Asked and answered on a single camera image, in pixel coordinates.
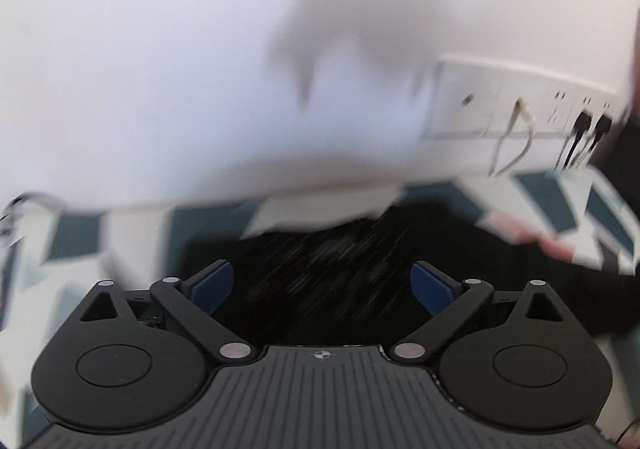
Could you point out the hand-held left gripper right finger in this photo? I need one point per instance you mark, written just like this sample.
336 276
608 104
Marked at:
431 288

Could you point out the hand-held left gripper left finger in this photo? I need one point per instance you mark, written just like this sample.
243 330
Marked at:
215 286

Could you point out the black sequin knit sweater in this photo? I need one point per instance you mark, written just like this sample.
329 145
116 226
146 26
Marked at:
340 254

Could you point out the geometric print cloth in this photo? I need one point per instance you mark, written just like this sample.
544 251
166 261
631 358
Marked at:
80 234

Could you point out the black power plug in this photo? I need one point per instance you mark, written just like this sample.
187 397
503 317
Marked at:
602 125
581 123

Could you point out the white coaxial wall socket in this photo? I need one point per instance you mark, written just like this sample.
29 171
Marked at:
462 101

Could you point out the white network wall socket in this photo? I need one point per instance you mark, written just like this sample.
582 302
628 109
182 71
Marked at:
537 101

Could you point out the white power wall socket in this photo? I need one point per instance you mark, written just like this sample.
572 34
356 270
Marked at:
592 104
559 109
616 104

